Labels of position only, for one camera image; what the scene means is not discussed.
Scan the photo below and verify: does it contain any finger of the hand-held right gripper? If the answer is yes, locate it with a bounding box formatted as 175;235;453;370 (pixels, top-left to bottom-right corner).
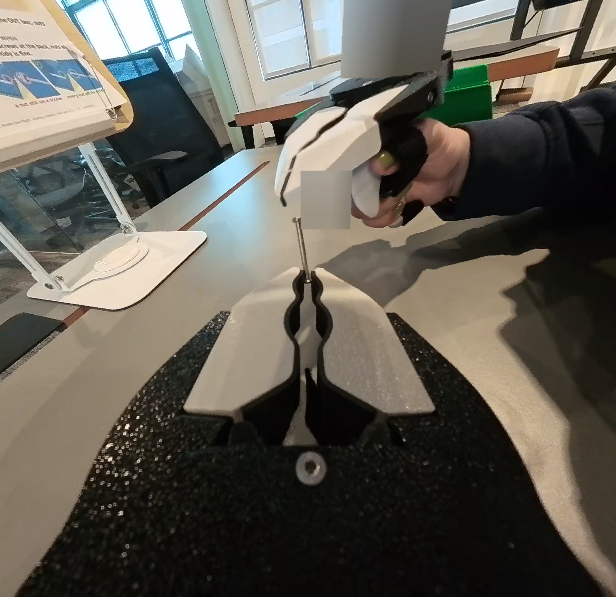
284;84;411;207
274;106;347;206

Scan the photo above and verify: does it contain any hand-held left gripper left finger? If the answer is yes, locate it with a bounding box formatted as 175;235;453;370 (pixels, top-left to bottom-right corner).
183;266;309;446

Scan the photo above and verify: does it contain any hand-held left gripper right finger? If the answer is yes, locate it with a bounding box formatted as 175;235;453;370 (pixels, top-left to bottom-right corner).
303;267;437;447

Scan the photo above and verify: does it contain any green plastic bin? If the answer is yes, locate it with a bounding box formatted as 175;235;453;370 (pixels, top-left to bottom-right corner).
294;64;492;126

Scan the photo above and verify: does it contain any long metal screw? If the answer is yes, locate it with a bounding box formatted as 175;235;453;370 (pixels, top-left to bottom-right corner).
294;222;312;283

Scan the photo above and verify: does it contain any person's right forearm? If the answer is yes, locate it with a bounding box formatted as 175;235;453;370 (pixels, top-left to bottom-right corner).
433;80;616;223

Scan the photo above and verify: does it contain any grey desk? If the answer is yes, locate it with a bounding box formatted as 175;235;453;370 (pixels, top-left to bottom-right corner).
0;147;616;597

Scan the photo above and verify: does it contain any person's right hand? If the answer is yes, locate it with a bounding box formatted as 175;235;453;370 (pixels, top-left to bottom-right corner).
351;117;471;229

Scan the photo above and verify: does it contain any brown edged table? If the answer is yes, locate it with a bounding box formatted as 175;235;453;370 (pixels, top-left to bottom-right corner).
234;44;560;150

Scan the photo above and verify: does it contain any white cardboard box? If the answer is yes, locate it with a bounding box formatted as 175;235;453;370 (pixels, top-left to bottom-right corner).
183;44;227;141

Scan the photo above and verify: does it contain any paned window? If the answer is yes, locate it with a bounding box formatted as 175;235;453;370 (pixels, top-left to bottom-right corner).
48;0;193;61
241;0;345;80

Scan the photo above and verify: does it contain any black monitor stand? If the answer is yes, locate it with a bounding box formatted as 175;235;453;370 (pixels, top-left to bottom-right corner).
510;0;616;105

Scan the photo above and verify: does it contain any white document stand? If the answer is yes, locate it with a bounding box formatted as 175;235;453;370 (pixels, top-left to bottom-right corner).
0;142;208;311

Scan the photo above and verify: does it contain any black office chair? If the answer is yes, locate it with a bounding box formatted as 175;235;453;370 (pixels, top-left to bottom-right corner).
101;47;224;208

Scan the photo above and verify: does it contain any printed instruction sheet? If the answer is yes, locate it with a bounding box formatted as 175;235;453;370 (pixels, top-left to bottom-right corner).
0;0;109;136

